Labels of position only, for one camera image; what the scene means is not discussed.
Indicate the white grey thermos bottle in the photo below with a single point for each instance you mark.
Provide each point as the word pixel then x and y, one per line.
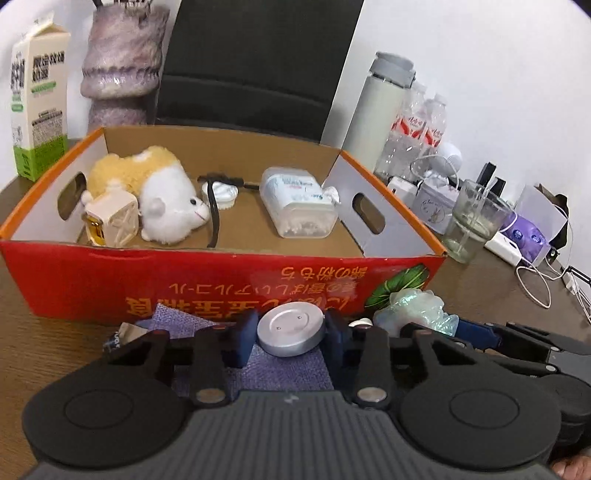
pixel 380 102

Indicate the red orange cardboard box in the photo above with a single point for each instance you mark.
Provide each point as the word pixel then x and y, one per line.
pixel 252 267

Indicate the white shell shaped case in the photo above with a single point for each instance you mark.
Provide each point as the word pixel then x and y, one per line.
pixel 224 194

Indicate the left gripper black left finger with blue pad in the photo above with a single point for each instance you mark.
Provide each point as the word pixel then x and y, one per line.
pixel 207 355

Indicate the lavender rabbit tin box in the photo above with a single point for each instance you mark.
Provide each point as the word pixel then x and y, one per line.
pixel 434 204

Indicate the purple knitted cloth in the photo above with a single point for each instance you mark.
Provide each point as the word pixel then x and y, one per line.
pixel 263 372

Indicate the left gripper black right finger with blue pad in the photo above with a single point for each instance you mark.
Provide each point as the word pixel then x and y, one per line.
pixel 375 371

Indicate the white round lamp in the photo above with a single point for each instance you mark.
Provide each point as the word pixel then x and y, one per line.
pixel 447 160

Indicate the purple small gadget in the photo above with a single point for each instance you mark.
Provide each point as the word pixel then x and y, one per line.
pixel 530 241

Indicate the green white milk carton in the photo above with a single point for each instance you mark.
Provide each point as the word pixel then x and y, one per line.
pixel 38 84

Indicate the yellow white plush toy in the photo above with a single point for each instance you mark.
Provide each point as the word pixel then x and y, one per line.
pixel 167 199

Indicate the black paper shopping bag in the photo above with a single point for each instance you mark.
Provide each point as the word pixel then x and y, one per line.
pixel 263 66

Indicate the clear drinking glass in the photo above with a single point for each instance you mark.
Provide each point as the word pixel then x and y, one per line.
pixel 476 217

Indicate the clear white plastic container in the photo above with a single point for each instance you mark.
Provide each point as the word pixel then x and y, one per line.
pixel 297 204

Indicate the round silver metal tin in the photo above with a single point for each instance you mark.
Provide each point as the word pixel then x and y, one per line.
pixel 291 329

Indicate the iridescent plastic wrap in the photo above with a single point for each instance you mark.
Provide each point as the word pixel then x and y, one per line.
pixel 420 307

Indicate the cream square perfume bottle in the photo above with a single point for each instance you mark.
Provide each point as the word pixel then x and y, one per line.
pixel 111 218

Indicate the clear water bottle red label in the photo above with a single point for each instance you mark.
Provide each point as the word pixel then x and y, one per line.
pixel 404 143

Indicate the purple marbled ceramic vase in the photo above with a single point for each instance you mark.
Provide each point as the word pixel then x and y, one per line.
pixel 121 69

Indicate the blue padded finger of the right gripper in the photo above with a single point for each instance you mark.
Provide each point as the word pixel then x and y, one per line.
pixel 480 336

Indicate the white power strip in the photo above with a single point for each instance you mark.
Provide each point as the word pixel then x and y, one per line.
pixel 505 249

